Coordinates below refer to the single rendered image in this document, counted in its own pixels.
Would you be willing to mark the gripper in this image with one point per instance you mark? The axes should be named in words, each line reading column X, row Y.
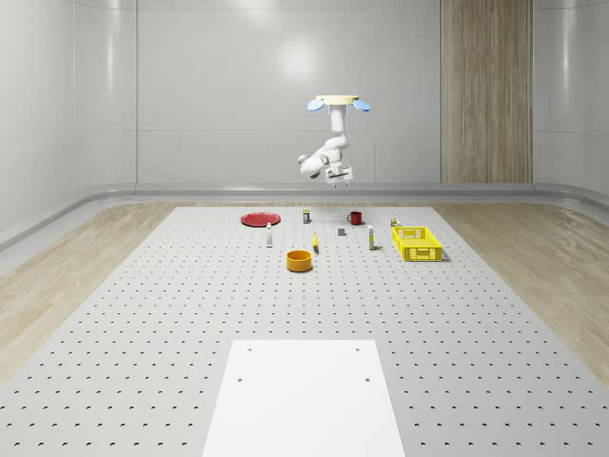
column 339, row 174

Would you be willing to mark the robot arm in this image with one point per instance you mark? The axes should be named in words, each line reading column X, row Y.
column 337, row 124

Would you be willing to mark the red mug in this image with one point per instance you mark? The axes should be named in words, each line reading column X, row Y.
column 357, row 218

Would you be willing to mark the flat-sided can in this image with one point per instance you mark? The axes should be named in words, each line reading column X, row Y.
column 307, row 217

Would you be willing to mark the banana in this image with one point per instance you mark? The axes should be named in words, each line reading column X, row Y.
column 315, row 243

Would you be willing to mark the drone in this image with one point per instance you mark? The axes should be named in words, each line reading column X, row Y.
column 338, row 99

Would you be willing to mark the red plate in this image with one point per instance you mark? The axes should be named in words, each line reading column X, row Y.
column 261, row 220

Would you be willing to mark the small white bottle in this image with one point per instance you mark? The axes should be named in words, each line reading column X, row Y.
column 269, row 237

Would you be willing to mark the yellow bowl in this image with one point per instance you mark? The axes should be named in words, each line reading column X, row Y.
column 299, row 264

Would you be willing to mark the yellow basket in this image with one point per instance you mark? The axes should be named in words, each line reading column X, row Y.
column 421, row 254

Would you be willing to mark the white board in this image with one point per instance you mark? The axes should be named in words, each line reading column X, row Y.
column 304, row 400

